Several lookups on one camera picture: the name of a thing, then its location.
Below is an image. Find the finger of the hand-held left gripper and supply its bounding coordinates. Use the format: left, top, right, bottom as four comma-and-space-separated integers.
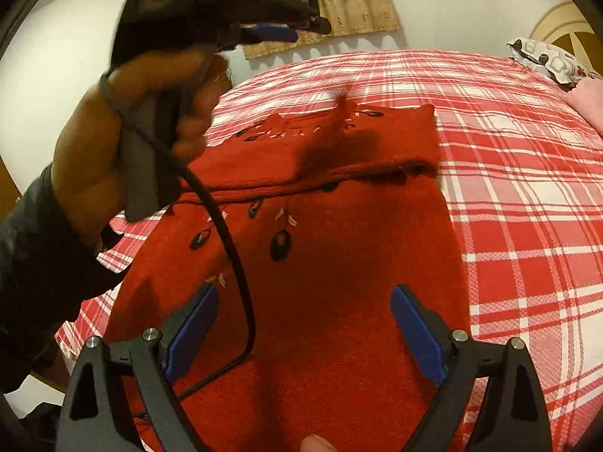
238, 15, 332, 44

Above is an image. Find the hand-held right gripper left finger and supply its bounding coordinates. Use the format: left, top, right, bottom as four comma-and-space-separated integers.
57, 284, 220, 452

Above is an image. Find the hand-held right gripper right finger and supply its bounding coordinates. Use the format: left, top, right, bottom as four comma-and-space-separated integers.
390, 284, 554, 452

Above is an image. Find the red knitted sweater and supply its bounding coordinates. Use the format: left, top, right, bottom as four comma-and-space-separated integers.
104, 104, 474, 452

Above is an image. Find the person's left forearm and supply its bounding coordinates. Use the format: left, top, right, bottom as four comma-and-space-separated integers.
0, 165, 124, 389

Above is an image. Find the person's right hand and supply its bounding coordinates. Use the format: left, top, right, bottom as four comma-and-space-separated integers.
300, 434, 338, 452

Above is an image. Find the person's left hand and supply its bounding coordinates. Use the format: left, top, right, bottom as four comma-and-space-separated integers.
51, 47, 231, 250

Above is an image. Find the beige patterned curtain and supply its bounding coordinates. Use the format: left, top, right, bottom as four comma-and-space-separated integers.
242, 0, 402, 60

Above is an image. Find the red plaid bed sheet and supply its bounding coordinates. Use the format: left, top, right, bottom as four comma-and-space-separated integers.
54, 49, 603, 452

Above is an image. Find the patterned pillow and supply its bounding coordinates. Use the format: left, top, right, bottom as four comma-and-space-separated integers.
508, 38, 603, 91

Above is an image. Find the beige wooden headboard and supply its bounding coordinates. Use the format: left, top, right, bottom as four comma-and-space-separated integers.
530, 0, 600, 63

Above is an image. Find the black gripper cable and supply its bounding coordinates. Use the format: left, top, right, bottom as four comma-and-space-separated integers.
99, 73, 257, 422

